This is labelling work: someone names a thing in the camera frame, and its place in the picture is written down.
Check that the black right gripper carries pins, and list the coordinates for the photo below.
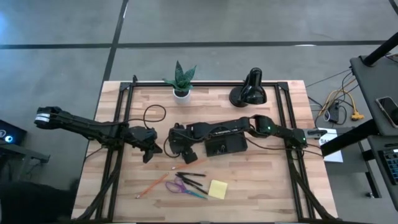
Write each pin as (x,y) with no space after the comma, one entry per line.
(180,137)

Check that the black aluminium rig frame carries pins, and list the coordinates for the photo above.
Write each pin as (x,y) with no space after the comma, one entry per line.
(202,84)

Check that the orange pencil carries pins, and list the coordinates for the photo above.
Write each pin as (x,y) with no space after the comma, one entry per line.
(196,163)
(152,185)

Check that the yellow sticky note pad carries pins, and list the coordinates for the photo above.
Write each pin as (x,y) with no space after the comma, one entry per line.
(217,189)

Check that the black mesh desk organizer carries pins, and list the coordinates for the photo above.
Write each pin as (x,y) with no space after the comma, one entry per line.
(227,144)

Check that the computer keyboard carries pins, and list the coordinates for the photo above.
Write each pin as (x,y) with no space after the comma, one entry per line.
(392,163)

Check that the grey side desk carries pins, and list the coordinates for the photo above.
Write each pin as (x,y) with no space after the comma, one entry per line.
(370,81)

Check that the black pole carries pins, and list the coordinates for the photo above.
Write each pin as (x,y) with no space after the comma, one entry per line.
(381,49)

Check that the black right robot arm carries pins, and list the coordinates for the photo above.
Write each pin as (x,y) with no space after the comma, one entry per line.
(224,127)

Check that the black desk lamp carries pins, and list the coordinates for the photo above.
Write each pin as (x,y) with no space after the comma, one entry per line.
(253,90)

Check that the snake plant in white pot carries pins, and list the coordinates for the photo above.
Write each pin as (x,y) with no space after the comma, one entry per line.
(182,98)

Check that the grey equipment stand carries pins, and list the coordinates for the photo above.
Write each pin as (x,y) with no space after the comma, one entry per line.
(28,154)

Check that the white paper sign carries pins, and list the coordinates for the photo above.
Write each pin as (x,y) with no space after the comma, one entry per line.
(331,146)

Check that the grey metal bracket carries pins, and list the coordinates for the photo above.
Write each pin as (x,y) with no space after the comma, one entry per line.
(311,132)

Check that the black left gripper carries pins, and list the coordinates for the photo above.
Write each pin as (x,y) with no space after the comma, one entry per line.
(141,135)

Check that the small black binder clip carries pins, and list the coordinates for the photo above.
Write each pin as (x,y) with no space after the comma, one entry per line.
(221,147)

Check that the black power adapter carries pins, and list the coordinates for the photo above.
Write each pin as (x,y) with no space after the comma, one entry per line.
(334,112)

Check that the smartphone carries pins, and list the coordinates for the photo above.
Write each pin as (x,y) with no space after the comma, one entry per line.
(388,110)

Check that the black desk beam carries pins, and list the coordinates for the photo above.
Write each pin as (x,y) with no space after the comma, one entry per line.
(348,141)

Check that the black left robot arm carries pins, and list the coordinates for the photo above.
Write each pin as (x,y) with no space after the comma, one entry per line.
(77,124)

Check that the black device with blue light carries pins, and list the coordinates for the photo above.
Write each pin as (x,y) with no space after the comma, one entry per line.
(9,133)

